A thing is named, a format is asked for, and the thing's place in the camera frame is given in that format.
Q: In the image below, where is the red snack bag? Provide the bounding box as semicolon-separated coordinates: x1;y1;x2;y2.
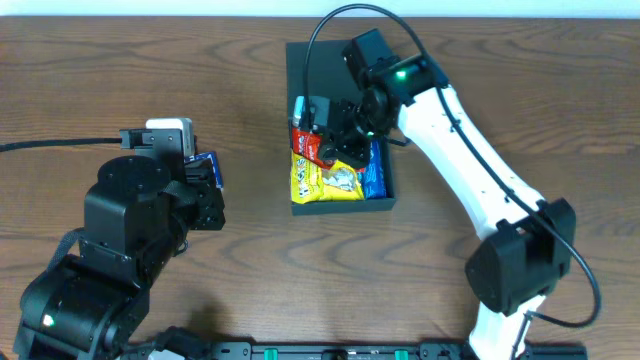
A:
292;127;334;169

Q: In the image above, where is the blue Eclipse mint box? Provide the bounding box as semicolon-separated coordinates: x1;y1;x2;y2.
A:
184;151;224;191

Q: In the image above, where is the yellow snack bag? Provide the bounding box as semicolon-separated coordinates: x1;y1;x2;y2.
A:
290;152;365;204

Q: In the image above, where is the light blue cookie pack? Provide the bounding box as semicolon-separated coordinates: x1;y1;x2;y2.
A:
359;140;387;200

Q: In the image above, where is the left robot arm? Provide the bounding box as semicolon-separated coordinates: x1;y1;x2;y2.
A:
13;129;225;359

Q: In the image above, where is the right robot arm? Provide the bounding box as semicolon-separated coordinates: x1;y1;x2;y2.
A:
291;30;576;359

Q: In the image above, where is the dark green open box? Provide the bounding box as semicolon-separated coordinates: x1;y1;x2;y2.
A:
285;38;399;217

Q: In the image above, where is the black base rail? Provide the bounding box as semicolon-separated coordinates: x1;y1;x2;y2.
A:
119;327;589;360

